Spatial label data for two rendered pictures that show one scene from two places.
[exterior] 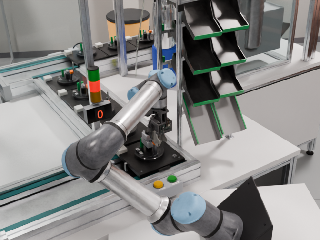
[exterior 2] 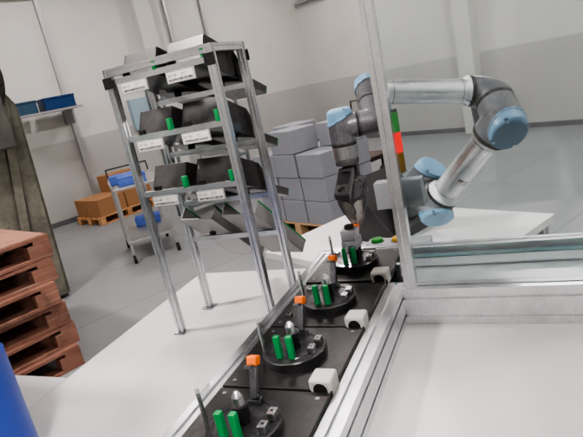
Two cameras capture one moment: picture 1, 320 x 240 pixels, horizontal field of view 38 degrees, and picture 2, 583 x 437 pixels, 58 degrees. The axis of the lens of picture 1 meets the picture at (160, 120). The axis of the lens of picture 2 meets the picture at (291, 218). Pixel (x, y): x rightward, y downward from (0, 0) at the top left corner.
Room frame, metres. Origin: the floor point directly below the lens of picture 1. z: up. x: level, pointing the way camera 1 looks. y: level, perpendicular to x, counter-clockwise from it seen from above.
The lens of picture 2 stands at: (2.76, 1.20, 1.54)
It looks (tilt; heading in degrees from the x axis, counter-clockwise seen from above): 15 degrees down; 237
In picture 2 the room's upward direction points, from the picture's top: 12 degrees counter-clockwise
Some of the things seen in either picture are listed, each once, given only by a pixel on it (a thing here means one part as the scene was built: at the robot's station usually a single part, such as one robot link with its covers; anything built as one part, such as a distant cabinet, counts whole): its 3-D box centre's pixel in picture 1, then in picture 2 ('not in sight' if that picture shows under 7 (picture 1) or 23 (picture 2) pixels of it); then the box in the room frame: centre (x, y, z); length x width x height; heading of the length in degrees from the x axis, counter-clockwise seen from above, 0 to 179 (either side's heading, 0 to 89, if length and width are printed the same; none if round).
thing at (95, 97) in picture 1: (95, 95); not in sight; (1.81, 0.28, 1.29); 0.05 x 0.05 x 0.05
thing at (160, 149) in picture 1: (149, 152); (355, 261); (1.81, 0.05, 0.98); 0.14 x 0.14 x 0.02
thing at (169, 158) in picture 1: (149, 155); (356, 267); (1.81, 0.05, 0.96); 0.24 x 0.24 x 0.02; 31
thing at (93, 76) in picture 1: (93, 74); not in sight; (1.81, 0.28, 1.39); 0.05 x 0.05 x 0.05
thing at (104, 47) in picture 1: (116, 41); not in sight; (3.22, 0.30, 1.01); 0.24 x 0.24 x 0.13; 31
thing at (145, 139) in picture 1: (147, 136); (350, 237); (1.82, 0.06, 1.06); 0.08 x 0.04 x 0.07; 29
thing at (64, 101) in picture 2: not in sight; (56, 102); (0.73, -7.56, 1.89); 0.48 x 0.35 x 0.19; 4
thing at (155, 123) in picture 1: (159, 118); (350, 178); (1.72, 0.00, 1.21); 0.09 x 0.08 x 0.12; 31
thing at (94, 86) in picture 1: (94, 85); not in sight; (1.81, 0.28, 1.34); 0.05 x 0.05 x 0.05
